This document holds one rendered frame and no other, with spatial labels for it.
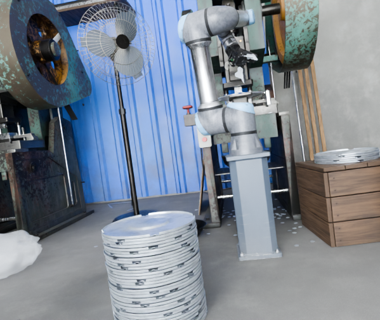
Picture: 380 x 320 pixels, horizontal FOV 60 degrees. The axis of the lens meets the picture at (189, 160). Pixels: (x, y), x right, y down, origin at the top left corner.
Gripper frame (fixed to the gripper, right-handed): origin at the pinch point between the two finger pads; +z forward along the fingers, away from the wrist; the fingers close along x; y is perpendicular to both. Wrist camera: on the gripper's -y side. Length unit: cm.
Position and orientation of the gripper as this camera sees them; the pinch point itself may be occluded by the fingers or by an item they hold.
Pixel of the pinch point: (252, 72)
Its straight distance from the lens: 180.9
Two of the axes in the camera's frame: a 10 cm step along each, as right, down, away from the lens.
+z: 3.3, 7.9, -5.1
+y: -8.9, 0.9, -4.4
